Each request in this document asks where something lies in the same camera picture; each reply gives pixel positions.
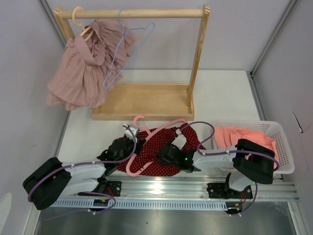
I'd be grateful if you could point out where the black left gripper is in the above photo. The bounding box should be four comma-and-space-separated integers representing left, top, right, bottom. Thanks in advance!
115, 135, 145, 165

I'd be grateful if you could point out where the dark red dotted garment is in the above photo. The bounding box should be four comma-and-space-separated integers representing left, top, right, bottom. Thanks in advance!
116, 126, 207, 177

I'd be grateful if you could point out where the pink plastic hanger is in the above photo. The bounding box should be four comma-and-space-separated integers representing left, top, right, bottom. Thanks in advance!
126, 115, 189, 177

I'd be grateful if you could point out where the dusty pink skirt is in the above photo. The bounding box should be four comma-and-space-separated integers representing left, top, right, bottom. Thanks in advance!
46, 19, 135, 111

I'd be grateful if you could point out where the cream plastic hanger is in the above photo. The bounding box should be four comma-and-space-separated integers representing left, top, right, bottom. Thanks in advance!
72, 6, 95, 42

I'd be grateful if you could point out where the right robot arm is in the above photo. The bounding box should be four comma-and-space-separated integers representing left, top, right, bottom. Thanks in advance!
158, 139, 280, 198

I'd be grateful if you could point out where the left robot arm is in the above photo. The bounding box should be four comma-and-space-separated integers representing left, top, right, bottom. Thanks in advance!
22, 136, 146, 210

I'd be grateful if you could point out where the wooden clothes rack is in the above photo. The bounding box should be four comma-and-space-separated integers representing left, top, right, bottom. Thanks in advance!
53, 5, 210, 121

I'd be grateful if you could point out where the salmon pink garment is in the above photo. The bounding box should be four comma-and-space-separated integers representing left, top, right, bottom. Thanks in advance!
214, 126, 279, 161

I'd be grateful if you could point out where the white plastic laundry basket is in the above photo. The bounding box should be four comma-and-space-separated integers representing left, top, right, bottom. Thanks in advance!
213, 120, 295, 174

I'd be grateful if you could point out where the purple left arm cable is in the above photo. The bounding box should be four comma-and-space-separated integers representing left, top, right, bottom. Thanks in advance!
27, 124, 117, 218

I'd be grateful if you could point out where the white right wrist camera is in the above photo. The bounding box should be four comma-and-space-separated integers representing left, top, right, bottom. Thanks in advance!
171, 129, 187, 150

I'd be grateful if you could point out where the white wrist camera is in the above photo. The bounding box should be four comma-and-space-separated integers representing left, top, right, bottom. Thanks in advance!
123, 124, 139, 140
171, 129, 187, 150

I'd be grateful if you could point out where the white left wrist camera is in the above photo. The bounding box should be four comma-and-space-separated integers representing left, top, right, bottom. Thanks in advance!
123, 124, 139, 140

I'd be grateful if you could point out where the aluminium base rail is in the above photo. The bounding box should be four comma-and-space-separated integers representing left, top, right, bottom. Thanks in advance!
106, 172, 299, 202

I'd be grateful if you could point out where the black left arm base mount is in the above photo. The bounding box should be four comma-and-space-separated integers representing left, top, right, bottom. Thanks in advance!
91, 178, 122, 197

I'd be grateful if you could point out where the white slotted cable duct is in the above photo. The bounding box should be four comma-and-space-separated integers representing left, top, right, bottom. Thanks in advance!
52, 198, 239, 211

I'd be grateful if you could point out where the blue wire hanger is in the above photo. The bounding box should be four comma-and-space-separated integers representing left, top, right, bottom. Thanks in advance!
102, 8, 156, 90

